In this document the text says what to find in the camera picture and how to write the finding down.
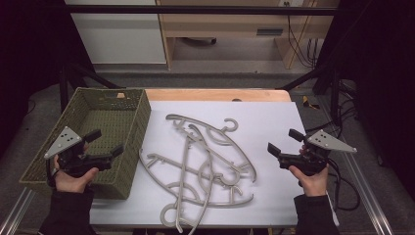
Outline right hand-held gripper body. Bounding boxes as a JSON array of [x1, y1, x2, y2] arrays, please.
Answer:
[[278, 129, 358, 177]]

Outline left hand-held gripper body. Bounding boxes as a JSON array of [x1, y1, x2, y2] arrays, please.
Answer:
[[43, 126, 114, 179]]

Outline green woven basket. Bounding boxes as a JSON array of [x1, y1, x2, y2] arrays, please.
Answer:
[[19, 86, 153, 201]]

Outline person's left hand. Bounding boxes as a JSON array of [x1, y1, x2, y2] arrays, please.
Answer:
[[53, 153, 100, 194]]

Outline person's right hand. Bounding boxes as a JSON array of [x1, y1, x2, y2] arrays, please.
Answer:
[[288, 145, 331, 198]]

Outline white board sheet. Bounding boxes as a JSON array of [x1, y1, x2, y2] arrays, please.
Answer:
[[89, 100, 341, 228]]

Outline yellow and black small item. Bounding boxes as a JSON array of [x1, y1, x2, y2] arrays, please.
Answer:
[[301, 95, 321, 111]]

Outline black curtain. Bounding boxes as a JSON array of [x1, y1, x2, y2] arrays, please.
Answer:
[[317, 0, 415, 200], [0, 0, 96, 155]]

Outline white cabinet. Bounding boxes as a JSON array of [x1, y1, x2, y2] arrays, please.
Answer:
[[64, 0, 167, 66]]

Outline light wooden desk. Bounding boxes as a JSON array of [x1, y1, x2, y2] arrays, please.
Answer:
[[156, 0, 341, 71]]

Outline black floor cables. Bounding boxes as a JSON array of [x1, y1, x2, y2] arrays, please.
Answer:
[[306, 81, 360, 138]]

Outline black metal frame strut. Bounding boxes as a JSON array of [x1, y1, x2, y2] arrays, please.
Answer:
[[58, 63, 125, 114], [277, 63, 342, 126]]

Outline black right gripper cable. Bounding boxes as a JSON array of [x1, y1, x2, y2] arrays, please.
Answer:
[[327, 158, 361, 212]]

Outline aluminium rail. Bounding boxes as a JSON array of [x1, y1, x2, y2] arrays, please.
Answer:
[[317, 97, 395, 235], [0, 187, 37, 235]]

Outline hanging black cables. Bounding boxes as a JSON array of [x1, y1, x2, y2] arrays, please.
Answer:
[[287, 14, 319, 70]]

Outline grey drawer handle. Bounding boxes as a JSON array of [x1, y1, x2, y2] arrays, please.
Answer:
[[255, 28, 284, 36]]

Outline black horizontal frame bar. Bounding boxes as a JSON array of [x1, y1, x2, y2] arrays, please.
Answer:
[[63, 4, 339, 17]]

